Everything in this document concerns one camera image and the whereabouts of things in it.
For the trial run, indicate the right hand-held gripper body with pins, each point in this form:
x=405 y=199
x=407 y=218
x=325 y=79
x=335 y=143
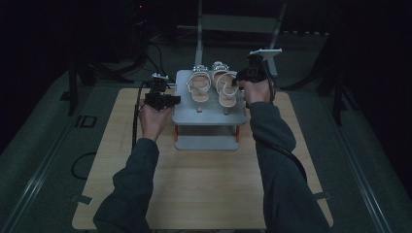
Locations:
x=256 y=69

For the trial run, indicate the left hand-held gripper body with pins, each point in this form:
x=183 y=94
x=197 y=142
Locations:
x=158 y=93

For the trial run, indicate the beige jewelled slingback sandal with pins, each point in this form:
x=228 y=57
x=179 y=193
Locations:
x=199 y=85
x=225 y=89

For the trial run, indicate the grey two-tier shoe rack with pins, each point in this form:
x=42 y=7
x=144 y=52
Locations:
x=209 y=119

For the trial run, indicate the person's right hand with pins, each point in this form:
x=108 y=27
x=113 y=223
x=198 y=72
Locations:
x=257 y=92

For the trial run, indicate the person's left hand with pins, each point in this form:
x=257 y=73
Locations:
x=154 y=121

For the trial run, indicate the white metal stand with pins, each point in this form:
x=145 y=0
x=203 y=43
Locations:
x=238 y=24

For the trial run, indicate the black metal stand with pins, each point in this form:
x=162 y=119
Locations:
x=336 y=97
x=73 y=87

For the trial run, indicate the grey tape strip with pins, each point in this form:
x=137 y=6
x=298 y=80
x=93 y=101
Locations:
x=324 y=195
x=85 y=200

